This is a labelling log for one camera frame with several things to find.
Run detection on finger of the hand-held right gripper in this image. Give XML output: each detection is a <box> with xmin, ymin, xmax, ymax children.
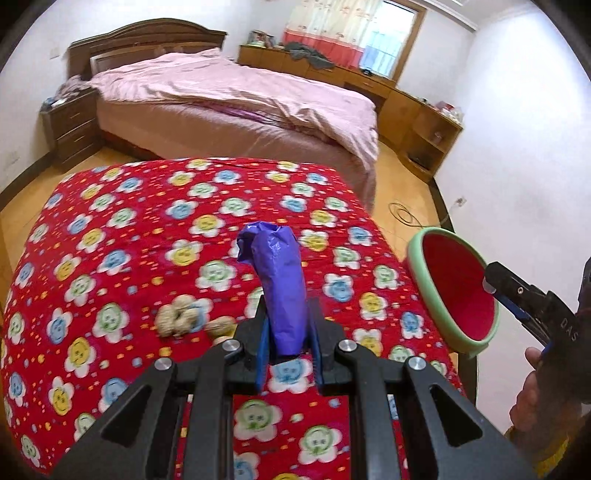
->
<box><xmin>498</xmin><ymin>295</ymin><xmax>557</xmax><ymax>348</ymax></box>
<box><xmin>483</xmin><ymin>261</ymin><xmax>548</xmax><ymax>303</ymax></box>

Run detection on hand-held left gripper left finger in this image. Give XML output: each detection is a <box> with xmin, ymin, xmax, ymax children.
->
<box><xmin>48</xmin><ymin>300</ymin><xmax>273</xmax><ymax>480</ymax></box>

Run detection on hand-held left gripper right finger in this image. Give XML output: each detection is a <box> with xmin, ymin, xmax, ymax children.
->
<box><xmin>307</xmin><ymin>298</ymin><xmax>539</xmax><ymax>480</ymax></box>

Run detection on red bin with green rim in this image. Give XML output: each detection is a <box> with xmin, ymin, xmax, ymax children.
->
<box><xmin>405</xmin><ymin>228</ymin><xmax>502</xmax><ymax>360</ymax></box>

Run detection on purple plastic bag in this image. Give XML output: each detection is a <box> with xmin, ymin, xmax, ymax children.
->
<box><xmin>236</xmin><ymin>222</ymin><xmax>309</xmax><ymax>360</ymax></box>

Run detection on person's right forearm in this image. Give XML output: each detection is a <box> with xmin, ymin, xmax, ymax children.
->
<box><xmin>502</xmin><ymin>422</ymin><xmax>573</xmax><ymax>468</ymax></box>

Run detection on person's right hand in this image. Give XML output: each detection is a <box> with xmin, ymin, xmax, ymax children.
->
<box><xmin>509</xmin><ymin>346</ymin><xmax>583</xmax><ymax>435</ymax></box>

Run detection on red flower-print blanket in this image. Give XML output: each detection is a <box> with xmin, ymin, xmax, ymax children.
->
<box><xmin>0</xmin><ymin>157</ymin><xmax>466</xmax><ymax>480</ymax></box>

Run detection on wooden desk cabinet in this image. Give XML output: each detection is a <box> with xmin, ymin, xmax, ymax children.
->
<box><xmin>238</xmin><ymin>42</ymin><xmax>465</xmax><ymax>184</ymax></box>

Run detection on wooden bed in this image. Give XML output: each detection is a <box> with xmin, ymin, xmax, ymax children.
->
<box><xmin>68</xmin><ymin>17</ymin><xmax>381</xmax><ymax>209</ymax></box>

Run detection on pink duvet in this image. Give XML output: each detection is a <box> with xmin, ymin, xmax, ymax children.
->
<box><xmin>88</xmin><ymin>48</ymin><xmax>380</xmax><ymax>172</ymax></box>

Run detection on grey clothes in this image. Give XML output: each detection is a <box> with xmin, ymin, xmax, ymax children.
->
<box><xmin>283</xmin><ymin>41</ymin><xmax>337</xmax><ymax>71</ymax></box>

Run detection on dark wooden nightstand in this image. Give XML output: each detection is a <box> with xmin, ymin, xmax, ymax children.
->
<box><xmin>41</xmin><ymin>88</ymin><xmax>103</xmax><ymax>171</ymax></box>

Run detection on floral curtain with red hem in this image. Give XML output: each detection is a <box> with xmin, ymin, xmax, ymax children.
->
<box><xmin>283</xmin><ymin>0</ymin><xmax>385</xmax><ymax>70</ymax></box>

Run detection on pile of clothes on nightstand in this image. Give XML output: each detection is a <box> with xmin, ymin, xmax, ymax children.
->
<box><xmin>41</xmin><ymin>75</ymin><xmax>92</xmax><ymax>112</ymax></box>

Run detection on coiled cable on floor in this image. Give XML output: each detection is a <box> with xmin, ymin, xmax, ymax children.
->
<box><xmin>387</xmin><ymin>202</ymin><xmax>428</xmax><ymax>228</ymax></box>

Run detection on window with wooden frame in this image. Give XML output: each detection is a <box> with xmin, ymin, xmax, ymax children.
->
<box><xmin>360</xmin><ymin>0</ymin><xmax>428</xmax><ymax>83</ymax></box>

